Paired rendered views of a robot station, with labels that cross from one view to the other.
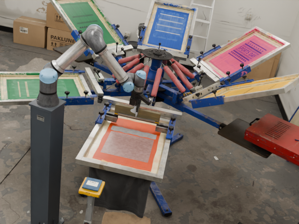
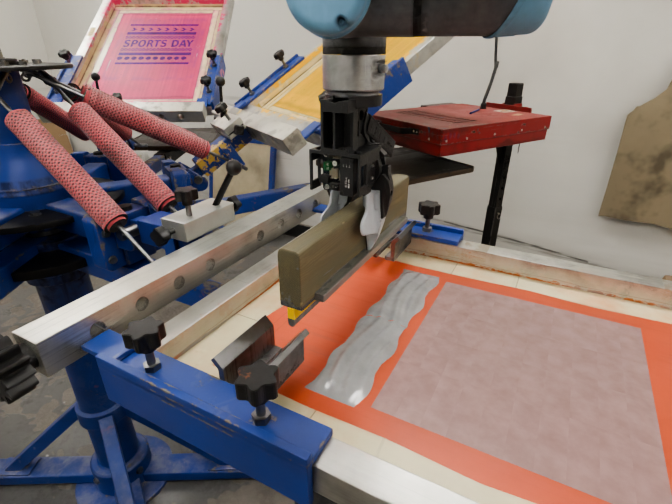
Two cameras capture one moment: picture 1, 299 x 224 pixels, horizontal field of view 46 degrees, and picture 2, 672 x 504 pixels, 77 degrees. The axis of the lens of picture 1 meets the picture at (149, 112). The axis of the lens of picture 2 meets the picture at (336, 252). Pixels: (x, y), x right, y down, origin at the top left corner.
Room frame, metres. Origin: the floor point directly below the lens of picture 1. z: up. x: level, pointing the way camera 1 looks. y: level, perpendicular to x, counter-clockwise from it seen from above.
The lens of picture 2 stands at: (2.21, 0.62, 1.34)
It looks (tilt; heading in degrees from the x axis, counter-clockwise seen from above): 26 degrees down; 294
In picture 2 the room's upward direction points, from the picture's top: straight up
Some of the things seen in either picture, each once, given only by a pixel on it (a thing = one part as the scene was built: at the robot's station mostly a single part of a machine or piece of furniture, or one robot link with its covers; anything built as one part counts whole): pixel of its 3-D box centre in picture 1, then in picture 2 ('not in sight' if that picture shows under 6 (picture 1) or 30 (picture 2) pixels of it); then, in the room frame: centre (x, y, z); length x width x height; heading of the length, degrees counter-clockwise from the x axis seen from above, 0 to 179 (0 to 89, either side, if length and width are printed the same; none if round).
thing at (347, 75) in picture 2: (139, 88); (355, 75); (2.41, 0.11, 1.31); 0.08 x 0.08 x 0.05
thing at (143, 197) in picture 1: (117, 188); not in sight; (1.93, 0.12, 0.74); 0.45 x 0.03 x 0.43; 86
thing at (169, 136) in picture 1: (170, 131); (390, 234); (2.44, -0.19, 0.98); 0.30 x 0.05 x 0.07; 176
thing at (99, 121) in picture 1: (103, 116); (206, 409); (2.48, 0.36, 0.98); 0.30 x 0.05 x 0.07; 176
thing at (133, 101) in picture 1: (136, 97); (350, 144); (2.41, 0.12, 1.23); 0.09 x 0.08 x 0.12; 86
